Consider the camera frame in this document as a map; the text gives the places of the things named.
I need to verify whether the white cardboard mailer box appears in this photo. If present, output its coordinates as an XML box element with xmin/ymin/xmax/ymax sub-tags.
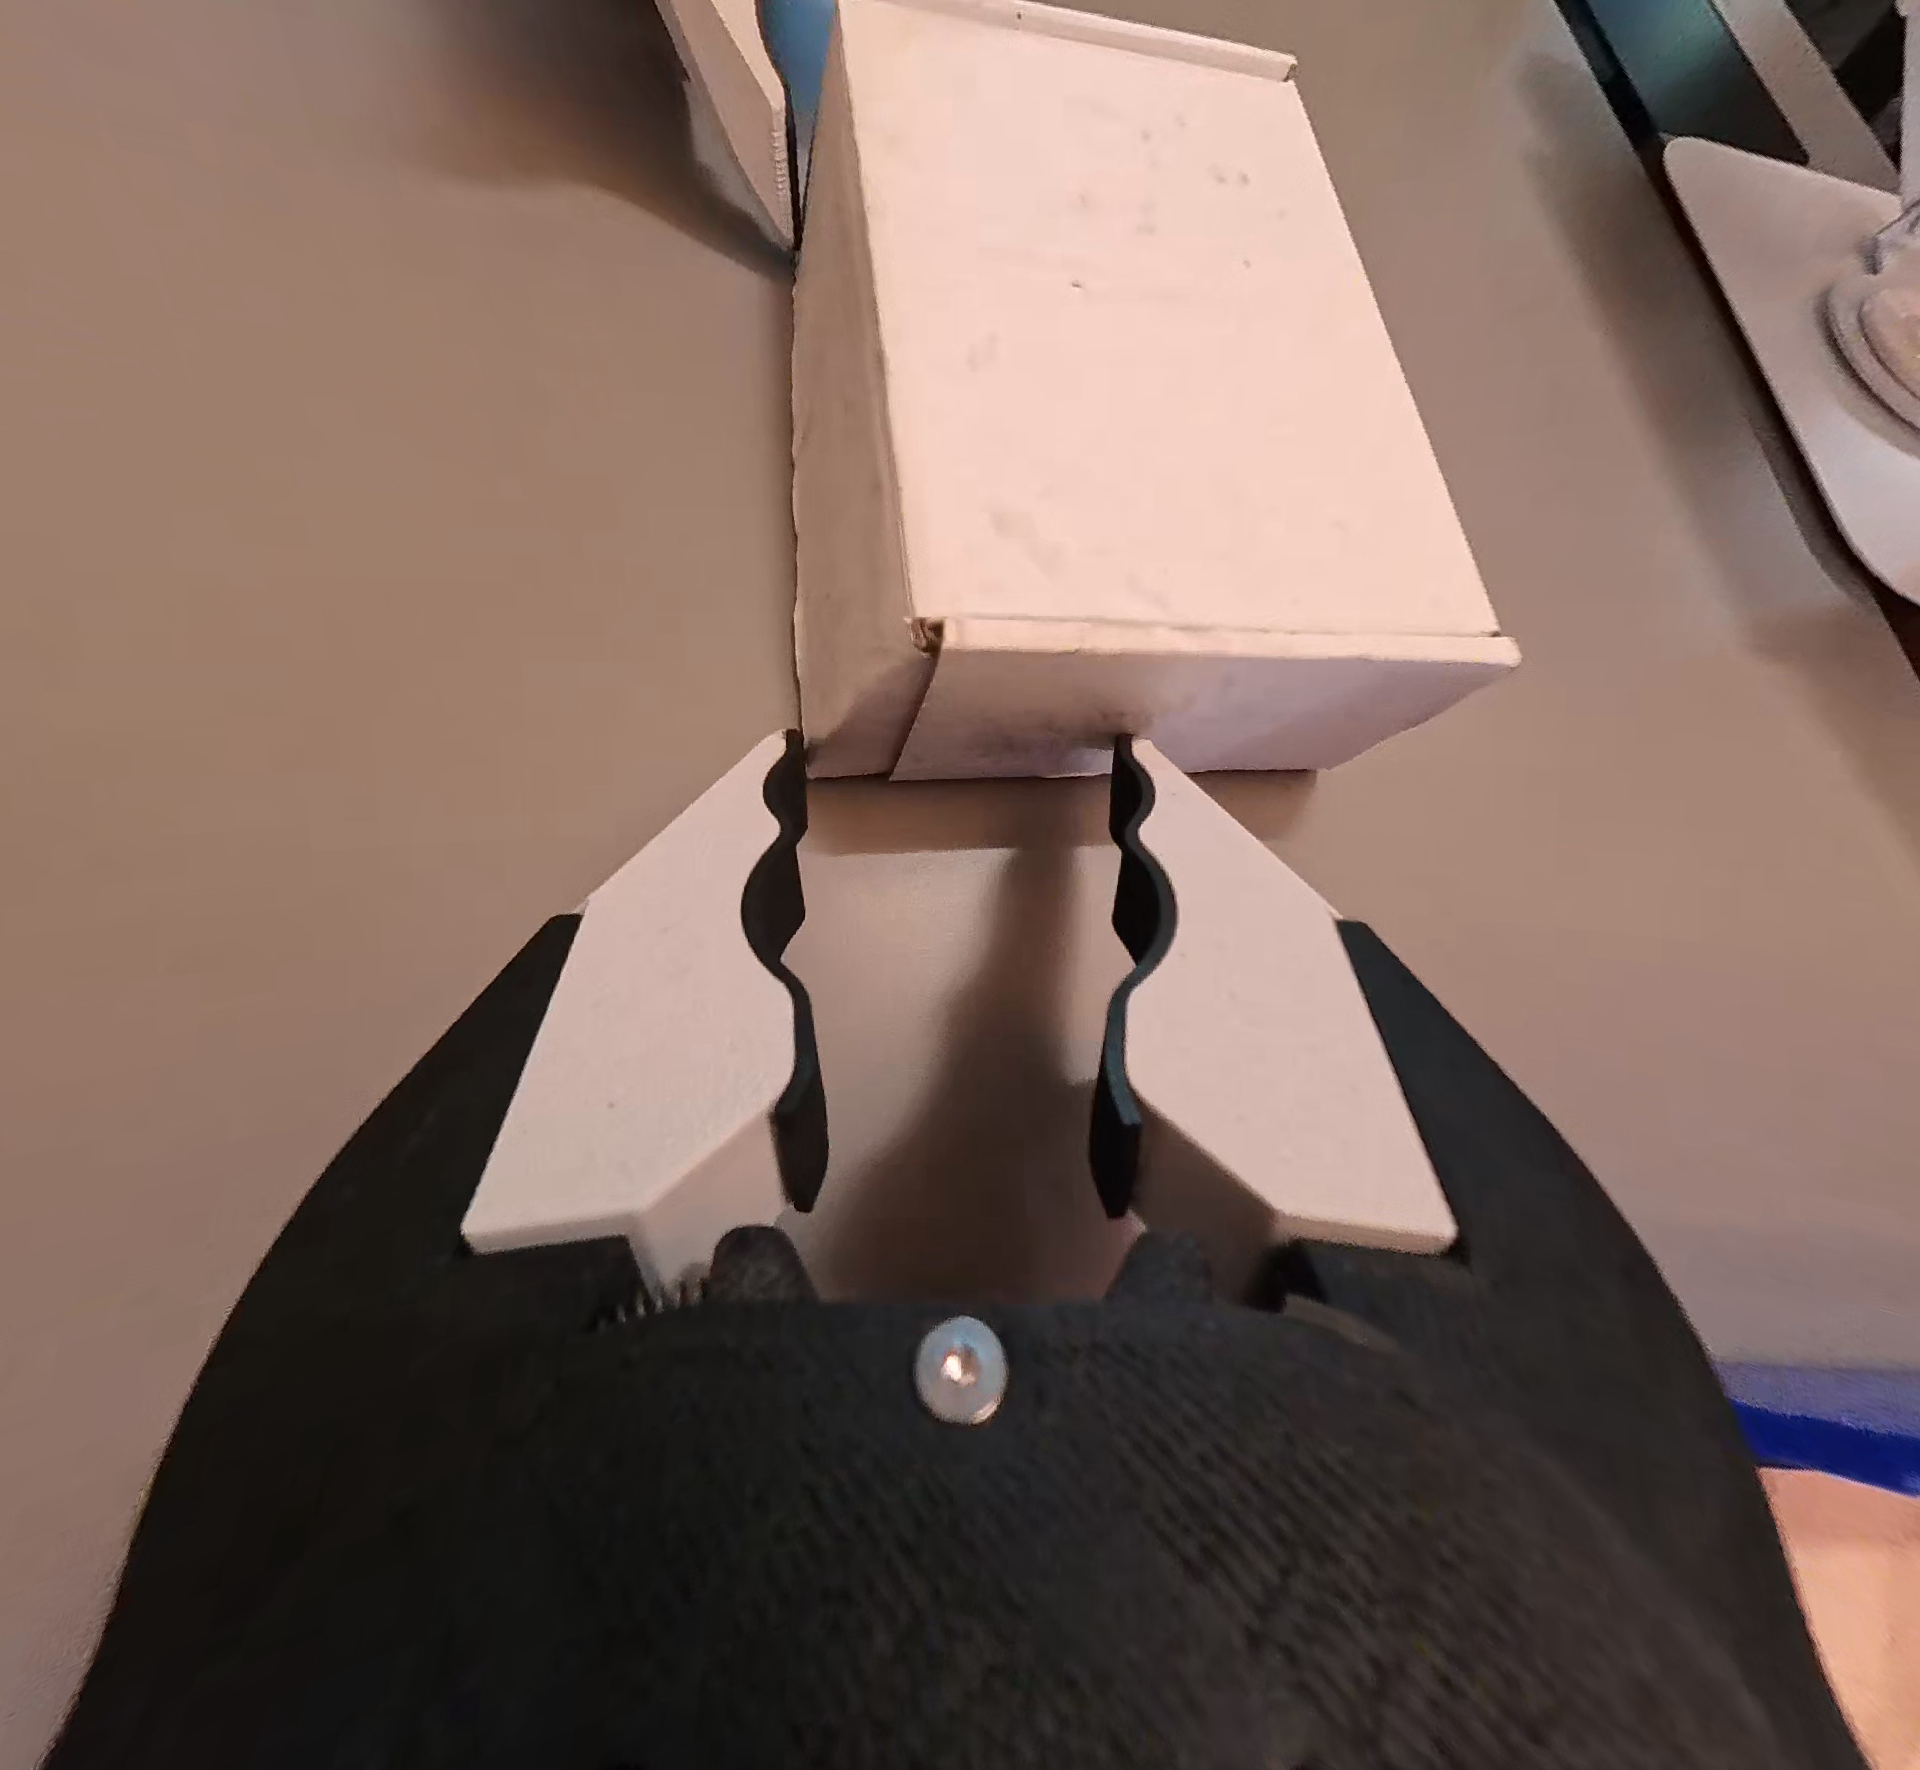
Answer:
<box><xmin>791</xmin><ymin>0</ymin><xmax>1521</xmax><ymax>780</ymax></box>

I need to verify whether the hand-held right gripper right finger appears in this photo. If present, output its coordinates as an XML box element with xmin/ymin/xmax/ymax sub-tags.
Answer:
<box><xmin>1092</xmin><ymin>735</ymin><xmax>1461</xmax><ymax>1280</ymax></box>

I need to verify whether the blue plastic bin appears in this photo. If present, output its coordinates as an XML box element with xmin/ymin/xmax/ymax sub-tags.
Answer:
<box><xmin>1724</xmin><ymin>1363</ymin><xmax>1920</xmax><ymax>1475</ymax></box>

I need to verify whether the grey desk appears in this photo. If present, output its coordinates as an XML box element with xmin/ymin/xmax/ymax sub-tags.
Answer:
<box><xmin>0</xmin><ymin>0</ymin><xmax>1920</xmax><ymax>1770</ymax></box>

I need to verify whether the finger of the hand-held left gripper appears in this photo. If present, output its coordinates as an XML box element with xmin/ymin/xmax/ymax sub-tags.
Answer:
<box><xmin>616</xmin><ymin>0</ymin><xmax>797</xmax><ymax>248</ymax></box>

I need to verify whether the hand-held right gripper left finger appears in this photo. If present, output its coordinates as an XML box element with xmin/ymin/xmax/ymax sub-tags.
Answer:
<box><xmin>463</xmin><ymin>733</ymin><xmax>832</xmax><ymax>1272</ymax></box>

